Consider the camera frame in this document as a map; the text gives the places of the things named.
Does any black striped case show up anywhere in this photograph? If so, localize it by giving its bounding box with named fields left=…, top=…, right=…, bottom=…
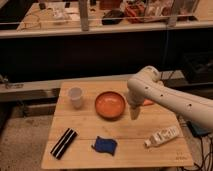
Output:
left=50, top=128, right=77, bottom=160

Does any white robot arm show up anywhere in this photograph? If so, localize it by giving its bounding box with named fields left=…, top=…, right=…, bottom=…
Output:
left=127, top=66, right=213, bottom=131

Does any white cup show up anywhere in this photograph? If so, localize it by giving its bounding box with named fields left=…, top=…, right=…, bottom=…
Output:
left=68, top=87, right=83, bottom=109

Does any grey metal post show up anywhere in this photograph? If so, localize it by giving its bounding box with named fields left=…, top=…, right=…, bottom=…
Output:
left=78, top=0, right=89, bottom=31

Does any blue cloth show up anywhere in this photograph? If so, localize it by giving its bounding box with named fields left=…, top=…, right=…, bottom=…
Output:
left=92, top=136, right=117, bottom=155

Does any orange ceramic bowl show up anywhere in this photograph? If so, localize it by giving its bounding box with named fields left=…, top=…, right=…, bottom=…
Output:
left=95, top=91, right=126, bottom=119

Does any orange carrot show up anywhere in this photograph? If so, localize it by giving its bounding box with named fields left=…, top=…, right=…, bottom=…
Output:
left=143, top=99, right=154, bottom=106

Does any black power box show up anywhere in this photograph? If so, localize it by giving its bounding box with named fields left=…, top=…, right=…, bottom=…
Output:
left=187, top=121, right=209, bottom=137

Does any red object on shelf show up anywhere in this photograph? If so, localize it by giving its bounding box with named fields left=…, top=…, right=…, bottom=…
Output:
left=124, top=4, right=145, bottom=23

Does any black bag on shelf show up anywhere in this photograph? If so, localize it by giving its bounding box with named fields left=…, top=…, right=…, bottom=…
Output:
left=102, top=10, right=124, bottom=25

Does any white plastic bottle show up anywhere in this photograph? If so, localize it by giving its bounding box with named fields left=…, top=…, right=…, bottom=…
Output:
left=144, top=126, right=179, bottom=148

